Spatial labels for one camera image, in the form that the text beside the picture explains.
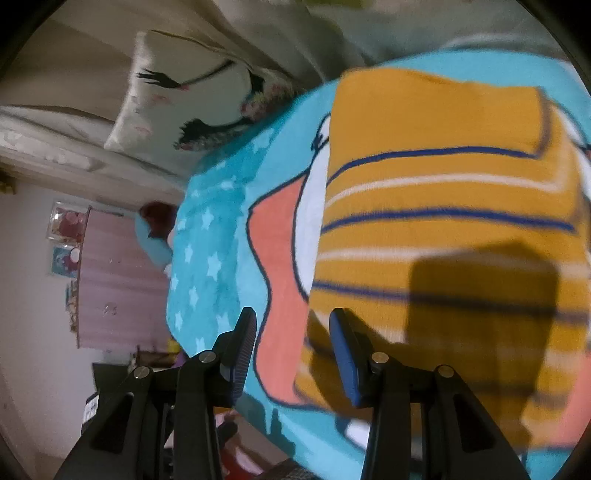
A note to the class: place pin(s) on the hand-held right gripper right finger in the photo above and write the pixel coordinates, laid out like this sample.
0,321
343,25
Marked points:
346,355

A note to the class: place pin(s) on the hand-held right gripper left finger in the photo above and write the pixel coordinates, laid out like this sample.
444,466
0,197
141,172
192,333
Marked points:
241,350

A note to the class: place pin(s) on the yellow striped sweater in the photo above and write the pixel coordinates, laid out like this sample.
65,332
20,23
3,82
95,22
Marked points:
438,194

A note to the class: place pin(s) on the teal star-print blanket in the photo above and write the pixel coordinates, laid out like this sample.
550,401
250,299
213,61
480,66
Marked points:
217,240

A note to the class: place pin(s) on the grey knit cloth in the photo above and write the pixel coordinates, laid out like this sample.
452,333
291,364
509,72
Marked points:
300,473

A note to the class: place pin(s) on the dark furniture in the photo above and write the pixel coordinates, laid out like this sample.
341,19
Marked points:
111,376

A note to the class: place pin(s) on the pink curtain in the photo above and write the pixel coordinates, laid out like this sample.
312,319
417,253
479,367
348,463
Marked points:
115,277

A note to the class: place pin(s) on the white eyelash print pillow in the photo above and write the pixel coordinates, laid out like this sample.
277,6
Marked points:
184,101

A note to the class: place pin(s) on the beige padded headboard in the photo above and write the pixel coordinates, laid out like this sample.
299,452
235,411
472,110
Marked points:
69,69

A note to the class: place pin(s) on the blue wall poster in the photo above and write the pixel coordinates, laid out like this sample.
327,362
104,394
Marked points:
63,261

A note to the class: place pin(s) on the red wall poster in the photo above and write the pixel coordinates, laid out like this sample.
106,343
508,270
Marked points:
67,221

